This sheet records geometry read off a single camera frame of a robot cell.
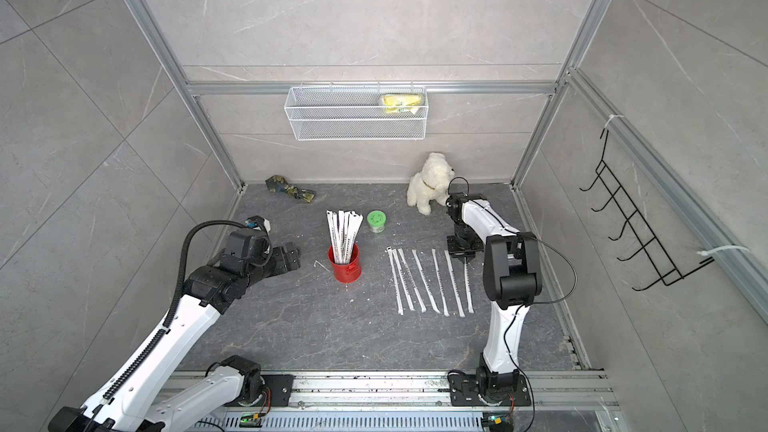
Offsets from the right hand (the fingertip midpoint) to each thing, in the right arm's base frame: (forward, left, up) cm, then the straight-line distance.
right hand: (467, 258), depth 93 cm
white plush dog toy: (+23, +11, +11) cm, 28 cm away
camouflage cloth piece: (+35, +69, 0) cm, 77 cm away
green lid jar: (+15, +29, +1) cm, 33 cm away
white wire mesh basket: (+42, +35, +26) cm, 61 cm away
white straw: (-1, +19, -4) cm, 20 cm away
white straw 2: (-6, +14, -4) cm, 15 cm away
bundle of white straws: (+4, +38, +12) cm, 40 cm away
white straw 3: (-6, +9, -4) cm, 12 cm away
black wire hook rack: (-14, -32, +28) cm, 45 cm away
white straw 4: (-9, +1, -1) cm, 9 cm away
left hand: (-6, +52, +17) cm, 55 cm away
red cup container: (-6, +38, +3) cm, 38 cm away
